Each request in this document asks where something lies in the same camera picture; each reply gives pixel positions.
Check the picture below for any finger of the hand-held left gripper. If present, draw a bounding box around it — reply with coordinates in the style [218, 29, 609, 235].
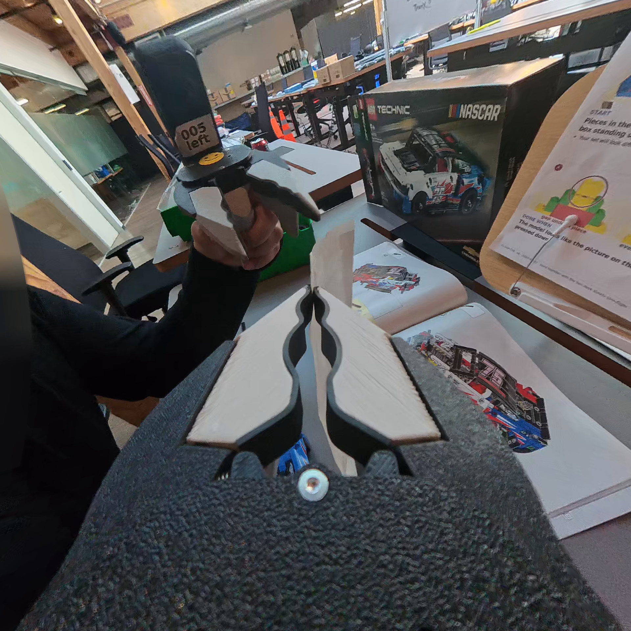
[190, 186, 249, 258]
[246, 164, 322, 238]

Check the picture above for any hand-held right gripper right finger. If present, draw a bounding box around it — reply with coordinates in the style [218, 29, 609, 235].
[315, 286, 442, 465]

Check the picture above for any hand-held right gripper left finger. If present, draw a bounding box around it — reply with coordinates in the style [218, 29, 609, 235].
[186, 285, 316, 465]

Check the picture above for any white sticker sheet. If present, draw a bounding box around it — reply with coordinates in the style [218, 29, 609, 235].
[309, 220, 359, 477]

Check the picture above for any person's left forearm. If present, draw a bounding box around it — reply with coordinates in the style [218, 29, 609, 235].
[27, 245, 262, 401]

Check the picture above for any light wooden desk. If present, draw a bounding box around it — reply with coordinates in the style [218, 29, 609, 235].
[426, 0, 631, 60]

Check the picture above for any person's left hand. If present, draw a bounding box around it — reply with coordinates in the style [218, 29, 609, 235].
[191, 204, 285, 271]

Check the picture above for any green storage bin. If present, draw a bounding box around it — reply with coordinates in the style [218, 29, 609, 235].
[160, 196, 317, 283]

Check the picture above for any wooden pillar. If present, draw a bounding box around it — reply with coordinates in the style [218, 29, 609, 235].
[48, 0, 172, 179]

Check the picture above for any green-edged toy box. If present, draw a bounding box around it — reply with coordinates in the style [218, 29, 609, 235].
[346, 93, 370, 204]

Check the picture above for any closed car instruction booklet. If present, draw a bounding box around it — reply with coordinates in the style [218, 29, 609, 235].
[351, 241, 469, 336]

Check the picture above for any black office chair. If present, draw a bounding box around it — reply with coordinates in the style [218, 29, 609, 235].
[80, 236, 192, 322]

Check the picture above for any cardboard box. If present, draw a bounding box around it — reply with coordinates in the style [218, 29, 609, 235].
[323, 54, 357, 80]

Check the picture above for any black toy car box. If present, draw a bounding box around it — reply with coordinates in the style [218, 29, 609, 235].
[362, 56, 566, 269]

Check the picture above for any open car instruction booklet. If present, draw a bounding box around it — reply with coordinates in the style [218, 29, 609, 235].
[393, 302, 631, 541]

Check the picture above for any white board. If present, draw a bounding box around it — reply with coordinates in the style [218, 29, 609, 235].
[384, 0, 478, 35]

